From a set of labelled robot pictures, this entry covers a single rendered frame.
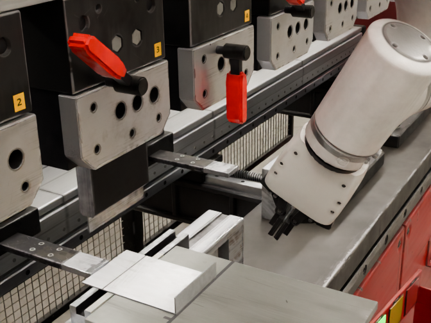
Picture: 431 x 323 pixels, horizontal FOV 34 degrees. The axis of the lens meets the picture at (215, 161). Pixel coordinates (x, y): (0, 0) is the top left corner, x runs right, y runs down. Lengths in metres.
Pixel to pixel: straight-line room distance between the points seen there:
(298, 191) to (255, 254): 0.29
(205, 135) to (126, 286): 0.65
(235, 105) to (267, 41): 0.16
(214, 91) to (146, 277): 0.24
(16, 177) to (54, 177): 0.56
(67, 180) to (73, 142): 0.49
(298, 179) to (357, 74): 0.17
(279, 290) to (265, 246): 0.34
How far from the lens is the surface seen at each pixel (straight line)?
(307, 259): 1.12
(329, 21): 1.18
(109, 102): 0.68
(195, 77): 0.81
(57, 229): 1.10
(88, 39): 0.60
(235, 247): 1.03
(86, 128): 0.66
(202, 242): 0.97
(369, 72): 0.72
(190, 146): 1.37
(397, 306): 1.12
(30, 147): 0.61
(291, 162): 0.84
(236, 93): 0.84
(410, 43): 0.74
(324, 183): 0.83
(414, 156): 1.54
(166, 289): 0.81
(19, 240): 0.94
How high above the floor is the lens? 1.44
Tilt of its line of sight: 23 degrees down
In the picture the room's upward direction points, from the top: 1 degrees counter-clockwise
